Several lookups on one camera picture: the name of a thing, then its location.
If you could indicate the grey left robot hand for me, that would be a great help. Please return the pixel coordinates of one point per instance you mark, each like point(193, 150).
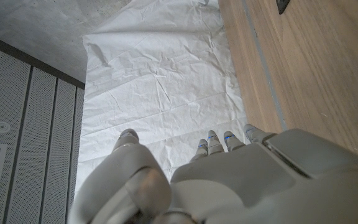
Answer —
point(244, 186)

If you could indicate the black box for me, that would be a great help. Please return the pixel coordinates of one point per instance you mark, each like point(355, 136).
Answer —
point(282, 5)

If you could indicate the round white ceiling sensor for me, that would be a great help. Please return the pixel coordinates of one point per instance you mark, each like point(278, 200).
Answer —
point(2, 127)

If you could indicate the white backdrop cloth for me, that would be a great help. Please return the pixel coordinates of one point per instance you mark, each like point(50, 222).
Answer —
point(160, 71)

